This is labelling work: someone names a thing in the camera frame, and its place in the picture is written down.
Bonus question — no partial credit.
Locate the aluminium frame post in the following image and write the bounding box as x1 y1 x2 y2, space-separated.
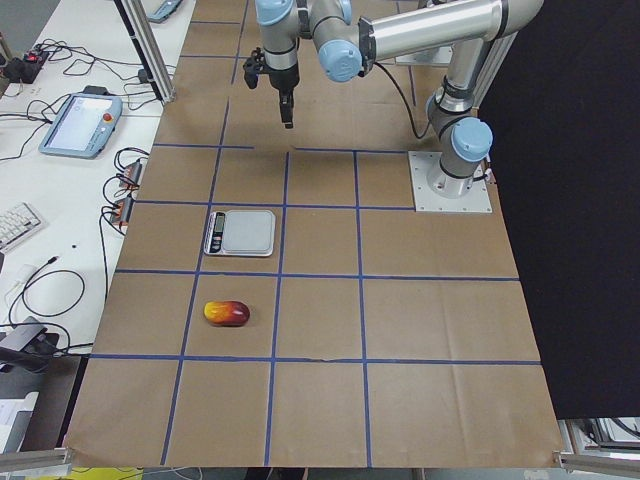
114 0 176 105

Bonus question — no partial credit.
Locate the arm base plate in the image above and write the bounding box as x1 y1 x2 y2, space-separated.
408 151 493 214

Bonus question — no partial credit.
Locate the grey usb hub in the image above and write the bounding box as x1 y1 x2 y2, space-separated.
122 160 143 190
110 196 134 229

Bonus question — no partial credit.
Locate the red yellow mango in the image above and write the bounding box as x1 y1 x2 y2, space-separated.
203 300 251 327

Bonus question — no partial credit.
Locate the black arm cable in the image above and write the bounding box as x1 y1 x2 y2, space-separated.
358 58 435 140

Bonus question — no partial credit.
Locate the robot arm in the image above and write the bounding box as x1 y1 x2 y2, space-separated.
243 0 543 199

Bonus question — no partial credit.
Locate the white keyboard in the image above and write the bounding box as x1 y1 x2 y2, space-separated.
1 202 47 254

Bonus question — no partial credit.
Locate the blue teach pendant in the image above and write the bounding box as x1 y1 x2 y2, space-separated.
38 93 123 159

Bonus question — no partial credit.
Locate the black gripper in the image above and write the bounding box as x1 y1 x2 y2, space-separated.
269 63 300 129

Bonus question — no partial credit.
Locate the silver digital kitchen scale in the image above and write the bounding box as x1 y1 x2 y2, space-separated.
203 210 276 257

